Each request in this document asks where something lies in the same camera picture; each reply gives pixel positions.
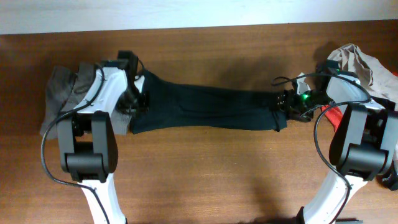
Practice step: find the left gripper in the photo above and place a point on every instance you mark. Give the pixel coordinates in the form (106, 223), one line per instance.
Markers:
(143, 107)

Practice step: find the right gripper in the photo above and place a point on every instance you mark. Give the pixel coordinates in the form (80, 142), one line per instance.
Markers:
(283, 95)

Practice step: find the dark green t-shirt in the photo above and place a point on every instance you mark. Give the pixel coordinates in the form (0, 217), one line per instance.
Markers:
(178, 105)

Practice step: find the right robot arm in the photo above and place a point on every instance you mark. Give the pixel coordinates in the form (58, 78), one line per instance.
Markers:
(364, 146)

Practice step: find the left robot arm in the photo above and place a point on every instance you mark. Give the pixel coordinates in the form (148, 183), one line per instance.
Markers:
(86, 140)

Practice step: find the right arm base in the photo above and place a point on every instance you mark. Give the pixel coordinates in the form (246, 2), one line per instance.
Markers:
(342, 221)

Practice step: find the red garment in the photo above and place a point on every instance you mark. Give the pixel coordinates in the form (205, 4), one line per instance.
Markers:
(334, 116)

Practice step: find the grey folded trousers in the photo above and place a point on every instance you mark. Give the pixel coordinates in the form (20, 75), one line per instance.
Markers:
(67, 90)

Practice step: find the beige garment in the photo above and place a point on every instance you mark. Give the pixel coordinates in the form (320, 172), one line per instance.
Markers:
(372, 75)

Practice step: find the black garment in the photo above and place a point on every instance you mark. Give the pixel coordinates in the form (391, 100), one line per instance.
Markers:
(389, 179)

